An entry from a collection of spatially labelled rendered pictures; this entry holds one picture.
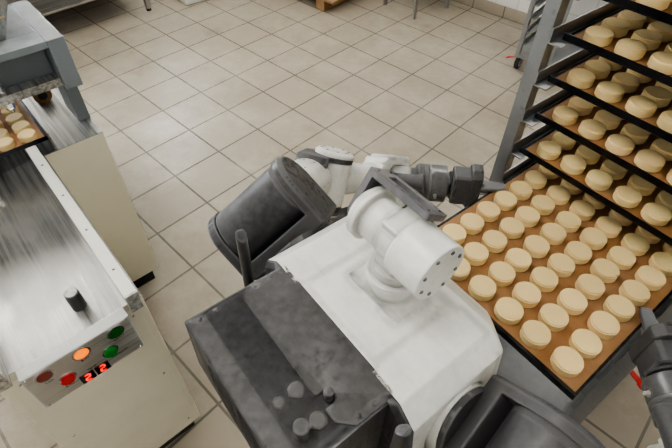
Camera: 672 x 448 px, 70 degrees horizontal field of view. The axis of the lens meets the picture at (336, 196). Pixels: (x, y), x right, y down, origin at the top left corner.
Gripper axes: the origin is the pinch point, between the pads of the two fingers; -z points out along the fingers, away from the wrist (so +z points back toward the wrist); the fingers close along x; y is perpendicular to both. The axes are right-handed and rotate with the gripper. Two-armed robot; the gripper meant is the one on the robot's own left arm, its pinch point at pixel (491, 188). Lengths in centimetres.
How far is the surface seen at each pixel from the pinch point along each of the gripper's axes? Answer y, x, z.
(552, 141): 5.7, 10.8, -11.6
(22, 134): 18, -12, 136
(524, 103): 3.7, 21.6, -2.1
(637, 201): -11.5, 10.6, -25.0
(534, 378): -2, -89, -36
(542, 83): 3.6, 26.6, -4.2
